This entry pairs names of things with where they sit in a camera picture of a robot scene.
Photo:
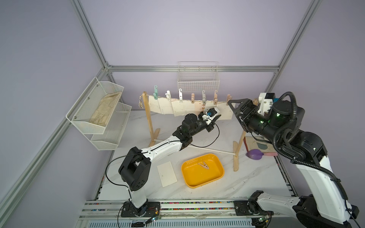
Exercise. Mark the white plastic clothespin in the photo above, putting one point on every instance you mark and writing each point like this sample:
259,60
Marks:
168,95

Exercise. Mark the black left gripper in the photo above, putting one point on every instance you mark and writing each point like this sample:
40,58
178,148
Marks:
209,127

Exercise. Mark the beige work gloves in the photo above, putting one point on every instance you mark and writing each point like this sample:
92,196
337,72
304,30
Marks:
262,146

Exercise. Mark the wooden clothesline rack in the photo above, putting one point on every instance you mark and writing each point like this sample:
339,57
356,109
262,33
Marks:
191,128

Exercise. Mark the beige cloth in shelf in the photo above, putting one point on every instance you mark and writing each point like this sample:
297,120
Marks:
105,109

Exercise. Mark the grey plastic clothespin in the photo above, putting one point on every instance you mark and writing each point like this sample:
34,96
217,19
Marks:
203,97

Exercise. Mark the aluminium cage frame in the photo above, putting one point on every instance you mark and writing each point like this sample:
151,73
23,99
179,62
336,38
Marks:
49,44

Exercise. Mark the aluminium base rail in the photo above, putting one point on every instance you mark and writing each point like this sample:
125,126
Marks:
196,213

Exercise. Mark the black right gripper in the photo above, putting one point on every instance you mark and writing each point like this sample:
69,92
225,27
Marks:
248,105

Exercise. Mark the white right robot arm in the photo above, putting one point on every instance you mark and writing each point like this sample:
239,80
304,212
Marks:
278,120

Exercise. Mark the dark purple vase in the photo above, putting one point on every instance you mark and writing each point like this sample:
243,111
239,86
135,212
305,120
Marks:
256,154

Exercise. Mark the white mesh lower shelf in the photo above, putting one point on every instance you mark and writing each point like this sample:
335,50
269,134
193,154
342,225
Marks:
112,136

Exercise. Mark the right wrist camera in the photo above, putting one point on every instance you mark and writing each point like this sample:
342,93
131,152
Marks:
265,103

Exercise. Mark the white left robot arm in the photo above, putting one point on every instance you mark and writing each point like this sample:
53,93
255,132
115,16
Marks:
136,166

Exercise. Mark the white mesh upper shelf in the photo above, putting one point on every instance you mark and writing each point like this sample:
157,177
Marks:
80,114

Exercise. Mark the pink lettered postcard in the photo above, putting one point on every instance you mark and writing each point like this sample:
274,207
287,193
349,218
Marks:
199,107

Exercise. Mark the pink wooden clothespin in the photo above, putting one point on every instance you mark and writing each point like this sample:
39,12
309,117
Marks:
192,98

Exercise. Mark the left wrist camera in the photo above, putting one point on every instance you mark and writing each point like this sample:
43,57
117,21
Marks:
210,113

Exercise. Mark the white postcard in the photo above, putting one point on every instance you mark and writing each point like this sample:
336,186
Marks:
189,108
210,105
167,174
165,106
178,108
225,111
154,105

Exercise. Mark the white wire wall basket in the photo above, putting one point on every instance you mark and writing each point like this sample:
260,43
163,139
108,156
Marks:
198,76

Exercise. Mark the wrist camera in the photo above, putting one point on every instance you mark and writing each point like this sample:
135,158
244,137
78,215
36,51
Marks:
265,103
210,113

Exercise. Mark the white hooked clothespin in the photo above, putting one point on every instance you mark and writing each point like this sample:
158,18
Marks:
180,96

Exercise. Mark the green plastic clothespin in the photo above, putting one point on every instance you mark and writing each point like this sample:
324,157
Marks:
155,94

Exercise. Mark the yellow plastic tray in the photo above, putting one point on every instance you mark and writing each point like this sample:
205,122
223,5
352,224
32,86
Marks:
196,176

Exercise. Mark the white mesh shelf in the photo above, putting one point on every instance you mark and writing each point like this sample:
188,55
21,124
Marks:
112,136
80,114

